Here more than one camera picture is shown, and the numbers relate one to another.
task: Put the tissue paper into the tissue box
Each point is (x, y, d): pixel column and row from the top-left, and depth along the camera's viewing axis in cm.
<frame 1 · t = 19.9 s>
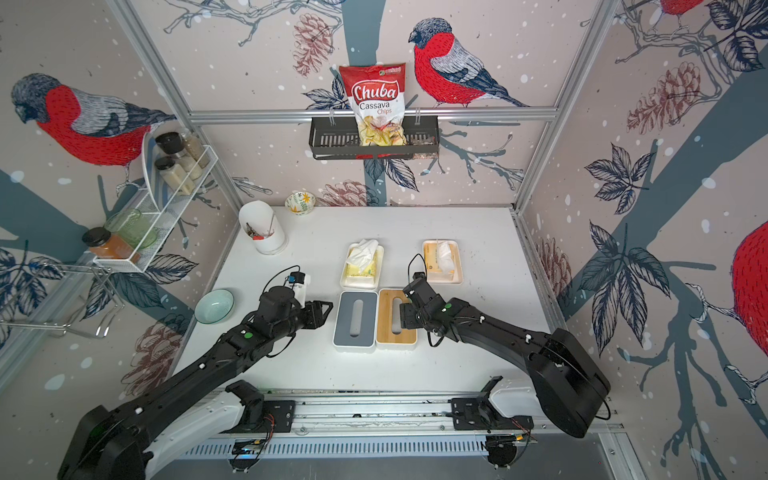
left hand: (330, 299, 82), fingers open
right hand: (410, 310, 87), fingers open
white utensil holder cup: (263, 219, 103), point 13 cm above the table
red handled tool: (253, 234, 103), point 10 cm above the table
thin metal utensil: (269, 231, 103), point 11 cm above the table
light green bowl: (213, 306, 93), point 3 cm above the table

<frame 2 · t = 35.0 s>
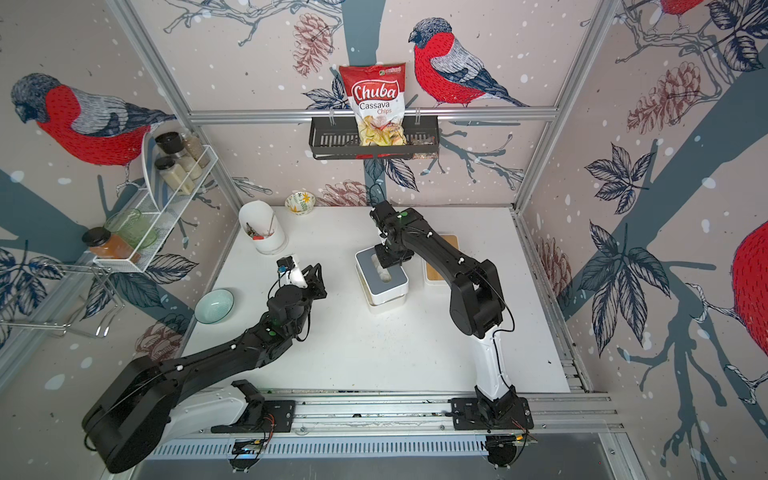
left hand: (321, 260, 82), fingers open
right hand: (387, 259, 91), fingers open
the named things where they were.

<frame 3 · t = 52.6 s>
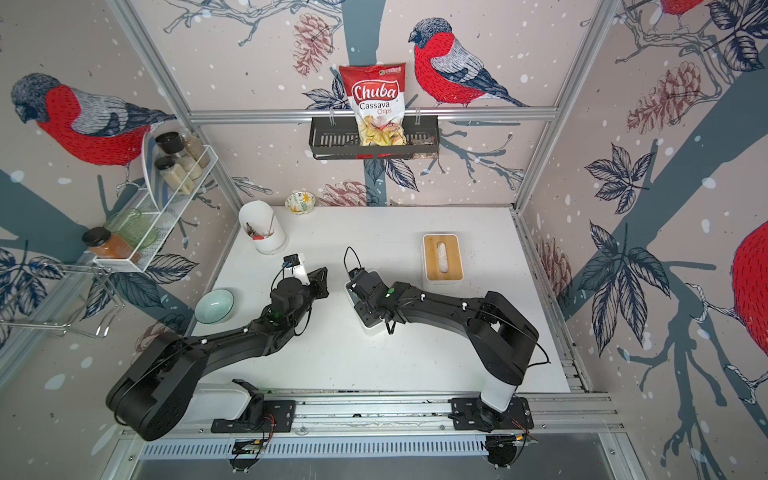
left hand: (330, 263, 87), fingers closed
right hand: (366, 303, 87), fingers open
the named things where they were.

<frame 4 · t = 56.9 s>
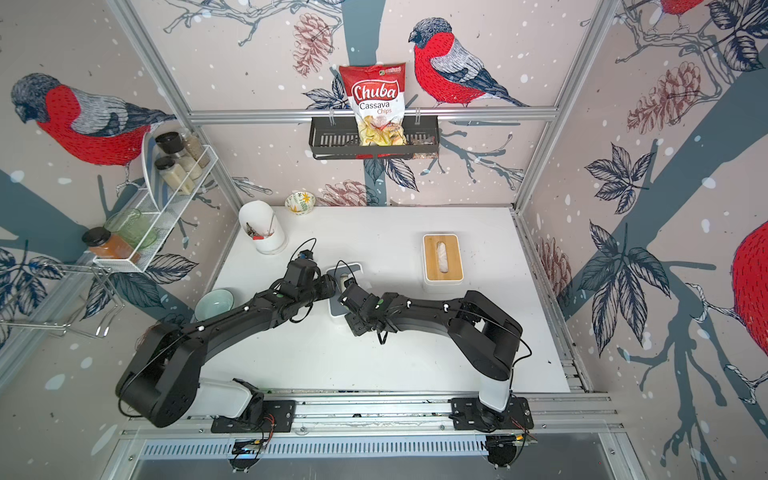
left hand: (336, 275, 90), fingers open
right hand: (359, 314, 88), fingers open
the named things where they were.

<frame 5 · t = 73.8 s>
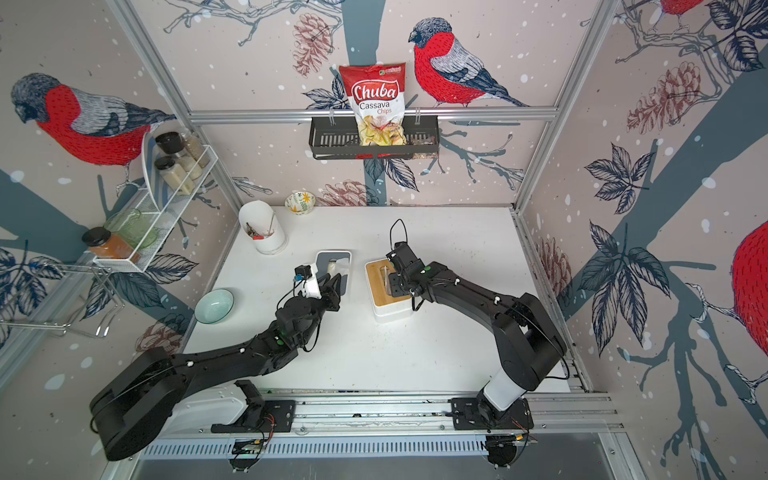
left hand: (340, 271, 81), fingers open
right hand: (398, 280, 90), fingers open
the named things where they were.

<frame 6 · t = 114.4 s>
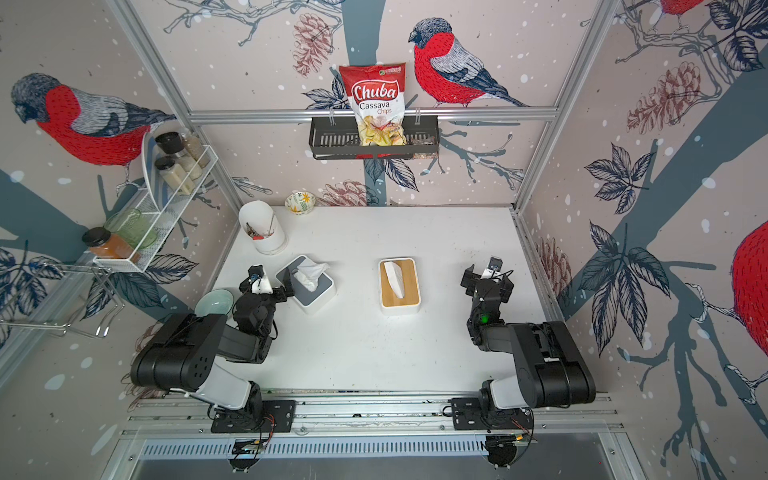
left hand: (275, 264, 89), fingers open
right hand: (486, 267, 91), fingers open
the named things where they were.

